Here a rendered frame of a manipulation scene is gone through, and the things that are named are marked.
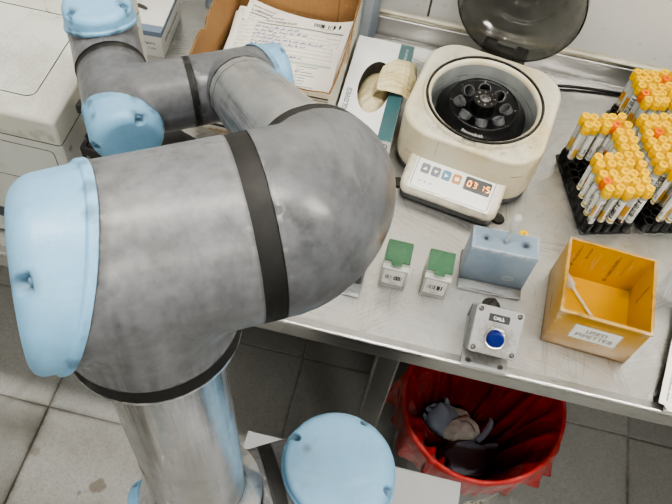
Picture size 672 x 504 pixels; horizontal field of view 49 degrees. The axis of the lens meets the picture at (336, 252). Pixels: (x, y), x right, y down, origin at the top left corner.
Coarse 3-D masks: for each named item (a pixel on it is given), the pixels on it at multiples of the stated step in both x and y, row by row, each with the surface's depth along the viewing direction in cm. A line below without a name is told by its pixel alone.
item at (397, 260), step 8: (392, 240) 112; (392, 248) 112; (400, 248) 112; (408, 248) 112; (392, 256) 111; (400, 256) 111; (408, 256) 111; (384, 264) 111; (392, 264) 110; (400, 264) 110; (408, 264) 110; (384, 272) 112; (392, 272) 112; (400, 272) 111; (408, 272) 111; (384, 280) 114; (392, 280) 114; (400, 280) 113; (400, 288) 115
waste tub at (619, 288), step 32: (576, 256) 114; (608, 256) 112; (640, 256) 110; (576, 288) 117; (608, 288) 118; (640, 288) 113; (544, 320) 113; (576, 320) 106; (608, 320) 115; (640, 320) 109; (608, 352) 110
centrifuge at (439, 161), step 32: (448, 64) 127; (480, 64) 128; (512, 64) 129; (416, 96) 123; (544, 96) 125; (416, 128) 119; (448, 128) 118; (544, 128) 121; (416, 160) 123; (448, 160) 121; (480, 160) 118; (512, 160) 117; (416, 192) 123; (448, 192) 122; (480, 192) 121; (512, 192) 123; (480, 224) 123
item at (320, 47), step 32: (224, 0) 131; (256, 0) 139; (288, 0) 138; (320, 0) 136; (352, 0) 135; (224, 32) 135; (256, 32) 135; (288, 32) 136; (320, 32) 137; (352, 32) 126; (320, 64) 132; (320, 96) 117; (224, 128) 129
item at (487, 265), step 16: (480, 240) 110; (496, 240) 110; (512, 240) 110; (528, 240) 110; (464, 256) 114; (480, 256) 111; (496, 256) 110; (512, 256) 109; (528, 256) 109; (464, 272) 115; (480, 272) 114; (496, 272) 113; (512, 272) 113; (528, 272) 112; (464, 288) 116; (480, 288) 116; (496, 288) 116; (512, 288) 116
